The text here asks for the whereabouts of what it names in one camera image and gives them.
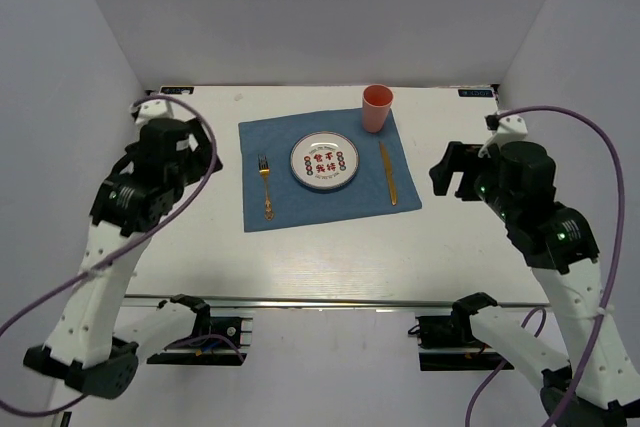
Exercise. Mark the round plate with red characters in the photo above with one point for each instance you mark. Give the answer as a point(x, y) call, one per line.
point(324, 161)

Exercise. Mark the gold knife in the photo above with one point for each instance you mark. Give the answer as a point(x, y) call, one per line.
point(388, 173)

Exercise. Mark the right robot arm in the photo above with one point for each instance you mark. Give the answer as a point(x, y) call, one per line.
point(595, 372)

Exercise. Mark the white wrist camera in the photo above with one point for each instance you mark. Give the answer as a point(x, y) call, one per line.
point(503, 129)
point(154, 109)

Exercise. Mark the blue cloth napkin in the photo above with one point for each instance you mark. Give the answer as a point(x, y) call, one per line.
point(295, 205)

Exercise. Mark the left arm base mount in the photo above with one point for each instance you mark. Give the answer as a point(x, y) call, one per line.
point(223, 341)

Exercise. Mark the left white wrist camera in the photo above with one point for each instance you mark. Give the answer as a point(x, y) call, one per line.
point(154, 109)

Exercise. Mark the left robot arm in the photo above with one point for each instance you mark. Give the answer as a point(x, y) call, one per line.
point(146, 186)

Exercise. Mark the red cup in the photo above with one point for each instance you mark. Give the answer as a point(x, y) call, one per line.
point(376, 104)

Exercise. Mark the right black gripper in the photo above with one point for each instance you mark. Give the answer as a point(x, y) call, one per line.
point(458, 158)

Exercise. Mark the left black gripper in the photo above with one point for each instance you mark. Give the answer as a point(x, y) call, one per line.
point(204, 154)

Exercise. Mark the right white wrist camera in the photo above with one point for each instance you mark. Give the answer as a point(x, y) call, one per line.
point(503, 129)

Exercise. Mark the gold fork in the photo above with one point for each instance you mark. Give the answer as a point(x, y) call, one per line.
point(264, 171)

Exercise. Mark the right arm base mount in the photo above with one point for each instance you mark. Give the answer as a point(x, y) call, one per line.
point(441, 349)

